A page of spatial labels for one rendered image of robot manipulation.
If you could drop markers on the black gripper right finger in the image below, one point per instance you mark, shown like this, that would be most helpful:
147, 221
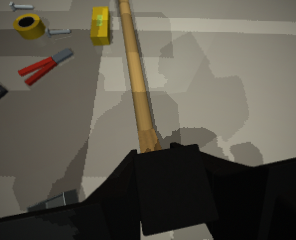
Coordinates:
244, 196

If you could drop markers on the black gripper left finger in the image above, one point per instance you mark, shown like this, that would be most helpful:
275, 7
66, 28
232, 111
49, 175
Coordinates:
111, 212

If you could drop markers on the red-handled pliers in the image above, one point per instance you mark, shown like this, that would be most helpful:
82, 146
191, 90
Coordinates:
47, 65

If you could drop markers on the long wooden scraper with black blade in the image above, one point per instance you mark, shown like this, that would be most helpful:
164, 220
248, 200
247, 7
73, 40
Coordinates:
172, 184

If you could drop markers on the dark grey open box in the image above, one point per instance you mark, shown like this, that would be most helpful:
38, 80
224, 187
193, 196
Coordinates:
64, 198

